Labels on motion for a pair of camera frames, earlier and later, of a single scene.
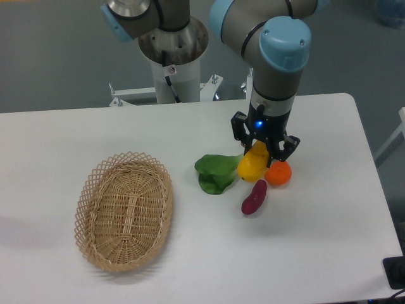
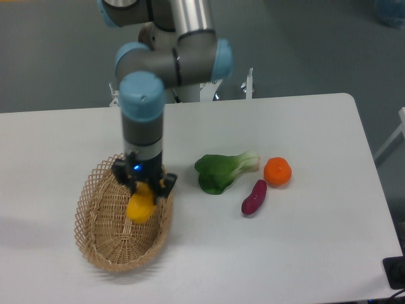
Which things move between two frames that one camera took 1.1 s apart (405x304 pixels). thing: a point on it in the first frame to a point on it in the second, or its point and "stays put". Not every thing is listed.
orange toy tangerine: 279,174 stays put
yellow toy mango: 252,165 to 140,206
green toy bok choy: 217,172 stays put
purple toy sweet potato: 255,198 stays put
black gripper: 264,126 to 126,172
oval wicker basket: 123,211 stays put
